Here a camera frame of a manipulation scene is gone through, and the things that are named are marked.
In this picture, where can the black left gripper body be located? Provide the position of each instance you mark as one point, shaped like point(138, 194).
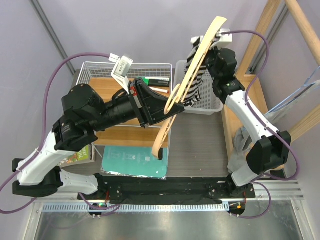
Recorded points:
point(144, 109)

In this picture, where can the grey garment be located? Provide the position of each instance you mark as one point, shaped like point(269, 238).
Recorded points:
point(241, 146)

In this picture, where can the blue wire hanger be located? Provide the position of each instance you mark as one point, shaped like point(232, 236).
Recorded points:
point(285, 106)

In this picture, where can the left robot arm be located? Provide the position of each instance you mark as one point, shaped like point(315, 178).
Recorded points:
point(85, 114)

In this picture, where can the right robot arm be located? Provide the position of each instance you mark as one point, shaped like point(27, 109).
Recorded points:
point(270, 146)

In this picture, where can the red cap marker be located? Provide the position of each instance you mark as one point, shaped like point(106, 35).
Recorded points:
point(159, 90)

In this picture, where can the green cap marker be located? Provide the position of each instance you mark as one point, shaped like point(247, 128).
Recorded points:
point(157, 82)

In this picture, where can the teal cutting board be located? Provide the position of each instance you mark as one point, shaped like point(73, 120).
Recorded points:
point(134, 162)

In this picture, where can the white plastic basket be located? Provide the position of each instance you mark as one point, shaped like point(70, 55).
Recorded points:
point(209, 103)

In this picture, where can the green paperback book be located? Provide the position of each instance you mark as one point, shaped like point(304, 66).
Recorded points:
point(84, 156)

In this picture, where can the wooden rack base tray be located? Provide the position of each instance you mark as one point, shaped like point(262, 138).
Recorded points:
point(231, 124)

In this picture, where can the white wire basket shelf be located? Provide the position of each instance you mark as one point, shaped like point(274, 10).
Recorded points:
point(98, 76)

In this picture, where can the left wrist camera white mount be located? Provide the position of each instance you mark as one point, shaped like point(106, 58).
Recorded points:
point(121, 67)

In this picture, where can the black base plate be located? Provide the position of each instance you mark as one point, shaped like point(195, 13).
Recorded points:
point(125, 190)

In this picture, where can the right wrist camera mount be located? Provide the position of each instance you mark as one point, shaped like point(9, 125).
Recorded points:
point(222, 40)

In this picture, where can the wooden clothes rack frame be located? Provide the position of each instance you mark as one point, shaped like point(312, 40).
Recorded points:
point(294, 57)

